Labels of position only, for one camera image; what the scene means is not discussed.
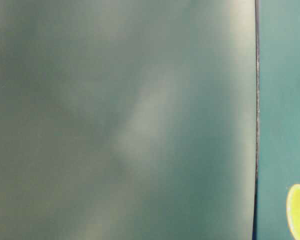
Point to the glossy dark green-grey panel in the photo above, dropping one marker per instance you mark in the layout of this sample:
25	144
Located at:
127	119

